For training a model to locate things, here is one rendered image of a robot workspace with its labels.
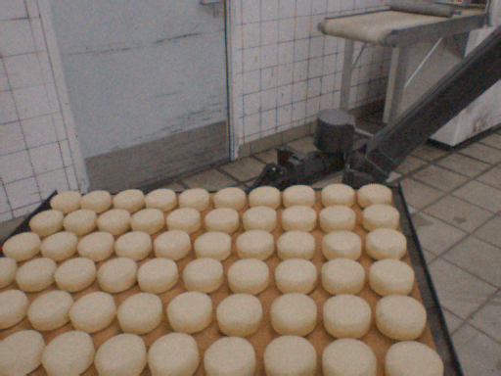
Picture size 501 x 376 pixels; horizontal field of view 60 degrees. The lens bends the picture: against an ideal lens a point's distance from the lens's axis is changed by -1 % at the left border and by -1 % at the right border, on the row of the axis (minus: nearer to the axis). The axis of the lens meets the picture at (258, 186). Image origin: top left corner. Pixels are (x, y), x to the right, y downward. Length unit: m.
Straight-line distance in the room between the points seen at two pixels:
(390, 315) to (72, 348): 0.33
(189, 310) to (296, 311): 0.12
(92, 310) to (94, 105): 2.04
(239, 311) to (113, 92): 2.15
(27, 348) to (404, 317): 0.39
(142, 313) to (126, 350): 0.05
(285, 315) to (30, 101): 2.06
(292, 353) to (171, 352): 0.12
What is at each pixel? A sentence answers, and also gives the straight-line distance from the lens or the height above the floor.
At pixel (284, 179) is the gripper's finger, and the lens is 0.73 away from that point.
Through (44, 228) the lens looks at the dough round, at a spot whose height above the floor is 0.97.
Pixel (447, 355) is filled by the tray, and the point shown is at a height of 1.00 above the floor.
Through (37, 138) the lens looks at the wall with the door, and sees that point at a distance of 2.46.
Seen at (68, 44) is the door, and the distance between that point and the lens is 2.43.
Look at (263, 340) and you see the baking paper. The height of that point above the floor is 0.98.
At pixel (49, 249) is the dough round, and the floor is 0.97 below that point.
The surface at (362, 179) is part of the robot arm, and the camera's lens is 0.79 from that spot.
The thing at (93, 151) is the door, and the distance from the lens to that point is 2.60.
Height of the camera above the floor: 1.35
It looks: 29 degrees down
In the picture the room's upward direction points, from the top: straight up
